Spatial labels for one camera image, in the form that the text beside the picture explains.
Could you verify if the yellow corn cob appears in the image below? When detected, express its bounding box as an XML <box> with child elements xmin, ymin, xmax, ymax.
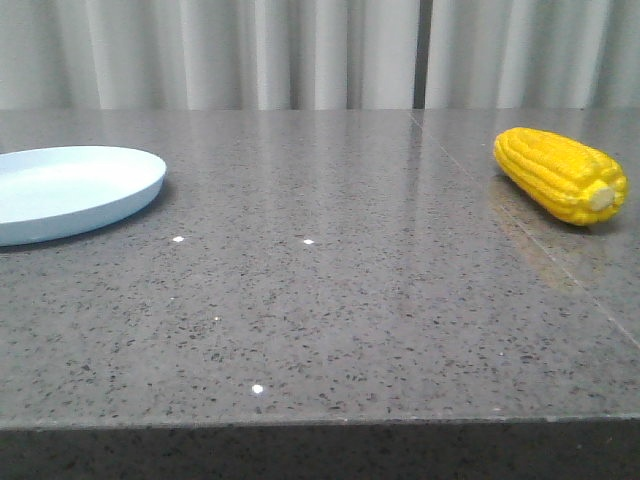
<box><xmin>494</xmin><ymin>127</ymin><xmax>629</xmax><ymax>226</ymax></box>

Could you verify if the light blue round plate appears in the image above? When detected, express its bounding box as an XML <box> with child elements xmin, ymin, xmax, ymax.
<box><xmin>1</xmin><ymin>146</ymin><xmax>167</xmax><ymax>246</ymax></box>

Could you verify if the white pleated curtain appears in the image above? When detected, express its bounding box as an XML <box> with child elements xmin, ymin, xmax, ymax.
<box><xmin>1</xmin><ymin>1</ymin><xmax>639</xmax><ymax>110</ymax></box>

